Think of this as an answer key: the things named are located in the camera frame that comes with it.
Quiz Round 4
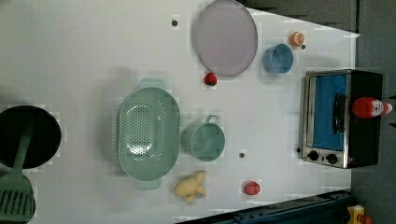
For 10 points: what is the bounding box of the black bowl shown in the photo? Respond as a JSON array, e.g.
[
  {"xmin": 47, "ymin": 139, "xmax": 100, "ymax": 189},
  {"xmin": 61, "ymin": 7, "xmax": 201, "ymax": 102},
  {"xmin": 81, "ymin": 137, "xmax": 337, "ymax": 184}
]
[{"xmin": 0, "ymin": 105, "xmax": 62, "ymax": 169}]

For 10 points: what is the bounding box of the yellow plush toy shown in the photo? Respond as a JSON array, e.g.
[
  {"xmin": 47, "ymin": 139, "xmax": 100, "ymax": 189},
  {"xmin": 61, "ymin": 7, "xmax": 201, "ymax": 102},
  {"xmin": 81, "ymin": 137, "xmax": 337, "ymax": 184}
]
[{"xmin": 173, "ymin": 171, "xmax": 207, "ymax": 203}]

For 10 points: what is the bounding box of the blue metal frame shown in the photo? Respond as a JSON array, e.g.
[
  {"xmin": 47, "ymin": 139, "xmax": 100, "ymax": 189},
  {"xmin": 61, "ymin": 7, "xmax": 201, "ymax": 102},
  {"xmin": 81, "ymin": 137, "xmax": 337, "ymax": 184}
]
[{"xmin": 179, "ymin": 190, "xmax": 356, "ymax": 224}]

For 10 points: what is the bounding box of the red plush ketchup bottle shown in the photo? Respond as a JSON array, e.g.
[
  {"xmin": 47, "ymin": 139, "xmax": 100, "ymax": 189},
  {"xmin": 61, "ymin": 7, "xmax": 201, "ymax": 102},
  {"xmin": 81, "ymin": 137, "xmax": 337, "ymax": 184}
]
[{"xmin": 352, "ymin": 97, "xmax": 393, "ymax": 119}]

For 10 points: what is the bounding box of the green colander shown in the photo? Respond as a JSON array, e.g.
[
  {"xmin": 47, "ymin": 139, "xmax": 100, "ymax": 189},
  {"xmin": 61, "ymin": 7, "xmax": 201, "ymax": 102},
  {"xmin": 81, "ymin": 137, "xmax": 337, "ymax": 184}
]
[{"xmin": 118, "ymin": 77, "xmax": 180, "ymax": 190}]

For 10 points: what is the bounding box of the green measuring cup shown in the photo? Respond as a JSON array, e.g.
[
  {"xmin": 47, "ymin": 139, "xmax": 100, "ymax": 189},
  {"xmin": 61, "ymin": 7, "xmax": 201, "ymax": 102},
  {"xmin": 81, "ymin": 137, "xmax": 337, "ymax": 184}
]
[{"xmin": 180, "ymin": 115, "xmax": 226, "ymax": 161}]

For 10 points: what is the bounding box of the lilac round plate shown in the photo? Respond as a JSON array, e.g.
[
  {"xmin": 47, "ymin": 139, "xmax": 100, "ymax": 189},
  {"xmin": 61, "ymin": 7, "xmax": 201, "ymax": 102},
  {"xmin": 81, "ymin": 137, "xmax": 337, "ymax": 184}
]
[{"xmin": 193, "ymin": 0, "xmax": 258, "ymax": 76}]

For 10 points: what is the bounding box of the red toy strawberry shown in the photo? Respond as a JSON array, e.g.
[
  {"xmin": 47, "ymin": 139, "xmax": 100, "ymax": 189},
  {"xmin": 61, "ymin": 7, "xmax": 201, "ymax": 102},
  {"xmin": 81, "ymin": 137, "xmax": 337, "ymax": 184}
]
[{"xmin": 204, "ymin": 73, "xmax": 218, "ymax": 86}]

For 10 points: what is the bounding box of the green slotted spatula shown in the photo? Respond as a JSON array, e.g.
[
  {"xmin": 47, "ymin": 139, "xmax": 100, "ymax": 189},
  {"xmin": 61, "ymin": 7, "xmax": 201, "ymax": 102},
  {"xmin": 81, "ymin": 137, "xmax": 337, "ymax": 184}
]
[{"xmin": 0, "ymin": 125, "xmax": 34, "ymax": 222}]

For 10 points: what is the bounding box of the blue cup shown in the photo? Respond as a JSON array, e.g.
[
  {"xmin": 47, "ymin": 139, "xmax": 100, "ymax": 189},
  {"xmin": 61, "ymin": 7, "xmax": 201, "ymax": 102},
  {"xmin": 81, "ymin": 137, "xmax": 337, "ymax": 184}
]
[{"xmin": 262, "ymin": 44, "xmax": 293, "ymax": 74}]

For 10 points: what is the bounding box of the orange toy slice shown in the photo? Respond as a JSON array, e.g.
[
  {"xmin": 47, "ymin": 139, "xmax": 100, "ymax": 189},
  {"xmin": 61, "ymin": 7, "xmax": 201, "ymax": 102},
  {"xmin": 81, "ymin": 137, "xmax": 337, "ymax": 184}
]
[{"xmin": 290, "ymin": 32, "xmax": 305, "ymax": 47}]

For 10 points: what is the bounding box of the pink red toy fruit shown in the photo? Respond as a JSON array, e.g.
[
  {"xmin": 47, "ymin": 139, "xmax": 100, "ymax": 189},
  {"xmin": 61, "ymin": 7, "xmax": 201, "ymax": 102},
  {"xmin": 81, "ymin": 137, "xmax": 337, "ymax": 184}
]
[{"xmin": 244, "ymin": 181, "xmax": 261, "ymax": 196}]

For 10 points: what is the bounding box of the silver black toaster oven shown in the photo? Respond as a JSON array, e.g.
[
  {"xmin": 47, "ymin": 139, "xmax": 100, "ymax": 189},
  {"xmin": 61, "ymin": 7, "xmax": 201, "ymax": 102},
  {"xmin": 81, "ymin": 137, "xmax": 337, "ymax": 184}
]
[{"xmin": 301, "ymin": 69, "xmax": 383, "ymax": 169}]

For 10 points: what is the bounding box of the yellow orange object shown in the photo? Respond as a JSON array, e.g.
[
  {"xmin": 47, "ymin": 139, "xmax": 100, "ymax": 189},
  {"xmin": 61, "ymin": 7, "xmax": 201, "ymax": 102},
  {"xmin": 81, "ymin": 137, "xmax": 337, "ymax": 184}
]
[{"xmin": 347, "ymin": 205, "xmax": 373, "ymax": 224}]

